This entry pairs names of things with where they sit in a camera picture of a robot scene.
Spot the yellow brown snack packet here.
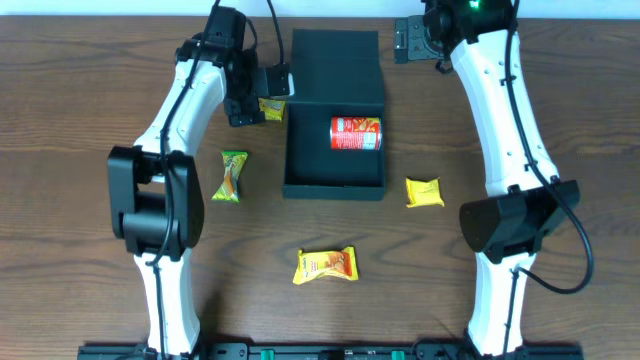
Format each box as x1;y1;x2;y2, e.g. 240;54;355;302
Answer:
259;98;286;122

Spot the green orange snack packet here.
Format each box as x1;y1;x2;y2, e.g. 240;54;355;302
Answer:
212;151;248;203

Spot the dark green box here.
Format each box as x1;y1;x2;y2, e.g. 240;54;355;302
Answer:
282;29;386;201

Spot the red chips can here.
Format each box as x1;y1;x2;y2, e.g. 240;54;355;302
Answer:
330;117;382;151

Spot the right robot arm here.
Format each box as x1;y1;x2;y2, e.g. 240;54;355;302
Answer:
394;1;584;359

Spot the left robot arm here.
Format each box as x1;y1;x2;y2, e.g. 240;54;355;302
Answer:
107;3;295;359

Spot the plain yellow snack packet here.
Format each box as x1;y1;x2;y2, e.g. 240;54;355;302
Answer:
405;178;445;208

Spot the yellow orange snack packet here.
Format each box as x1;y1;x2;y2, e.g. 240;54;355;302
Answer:
292;246;359;285

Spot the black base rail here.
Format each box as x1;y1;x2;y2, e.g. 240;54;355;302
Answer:
76;342;584;360

